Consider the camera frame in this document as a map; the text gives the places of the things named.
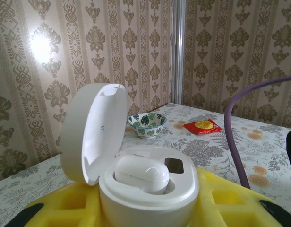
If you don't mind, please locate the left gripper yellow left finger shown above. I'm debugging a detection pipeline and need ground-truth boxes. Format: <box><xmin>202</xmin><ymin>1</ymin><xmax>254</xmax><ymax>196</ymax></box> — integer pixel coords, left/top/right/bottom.
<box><xmin>24</xmin><ymin>182</ymin><xmax>112</xmax><ymax>227</ymax></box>

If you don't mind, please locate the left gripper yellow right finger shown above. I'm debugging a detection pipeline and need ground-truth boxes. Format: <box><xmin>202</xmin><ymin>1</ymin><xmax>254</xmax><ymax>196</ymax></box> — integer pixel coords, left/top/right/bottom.
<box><xmin>183</xmin><ymin>166</ymin><xmax>291</xmax><ymax>227</ymax></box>

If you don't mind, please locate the white round earbud case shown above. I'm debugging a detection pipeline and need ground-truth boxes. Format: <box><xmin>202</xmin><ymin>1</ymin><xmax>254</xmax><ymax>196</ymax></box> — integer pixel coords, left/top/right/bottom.
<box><xmin>60</xmin><ymin>82</ymin><xmax>200</xmax><ymax>227</ymax></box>

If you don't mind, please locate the white round earbud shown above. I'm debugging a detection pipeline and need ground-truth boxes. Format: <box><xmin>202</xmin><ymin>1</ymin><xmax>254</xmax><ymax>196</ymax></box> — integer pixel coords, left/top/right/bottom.
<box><xmin>114</xmin><ymin>154</ymin><xmax>170</xmax><ymax>196</ymax></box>

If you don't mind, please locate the red snack packet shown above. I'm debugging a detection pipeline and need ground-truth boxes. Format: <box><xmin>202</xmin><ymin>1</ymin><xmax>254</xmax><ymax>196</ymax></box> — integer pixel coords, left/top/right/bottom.
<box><xmin>183</xmin><ymin>119</ymin><xmax>222</xmax><ymax>137</ymax></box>

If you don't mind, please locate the leaf pattern bowl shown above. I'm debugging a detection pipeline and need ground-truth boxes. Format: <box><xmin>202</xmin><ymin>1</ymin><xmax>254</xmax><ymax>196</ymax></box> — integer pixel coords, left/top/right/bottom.
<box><xmin>127</xmin><ymin>113</ymin><xmax>168</xmax><ymax>140</ymax></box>

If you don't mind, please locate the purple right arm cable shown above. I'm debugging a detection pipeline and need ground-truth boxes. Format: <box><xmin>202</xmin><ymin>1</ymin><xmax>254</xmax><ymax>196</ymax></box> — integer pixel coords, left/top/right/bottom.
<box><xmin>224</xmin><ymin>74</ymin><xmax>291</xmax><ymax>190</ymax></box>

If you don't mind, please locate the aluminium frame post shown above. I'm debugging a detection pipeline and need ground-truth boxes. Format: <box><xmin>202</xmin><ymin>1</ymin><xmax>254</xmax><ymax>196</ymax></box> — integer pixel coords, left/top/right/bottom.
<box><xmin>171</xmin><ymin>0</ymin><xmax>187</xmax><ymax>106</ymax></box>

